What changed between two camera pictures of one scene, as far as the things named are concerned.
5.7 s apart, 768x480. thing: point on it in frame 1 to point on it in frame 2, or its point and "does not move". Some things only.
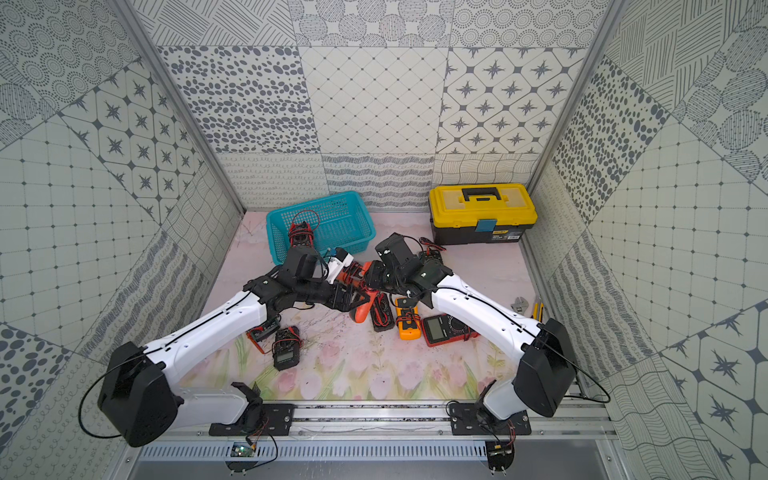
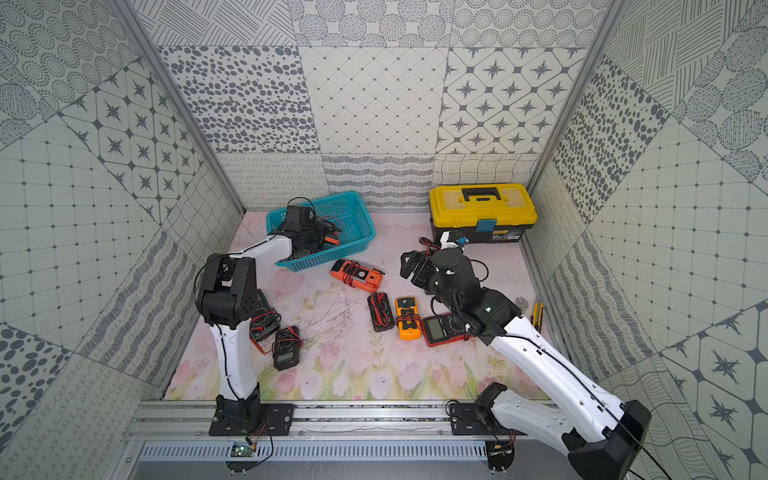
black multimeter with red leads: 381,312 does not move
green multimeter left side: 259,332 does not move
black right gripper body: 381,278 to 427,279
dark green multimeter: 432,250 does not move
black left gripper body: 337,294 to 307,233
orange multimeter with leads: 355,274 does not move
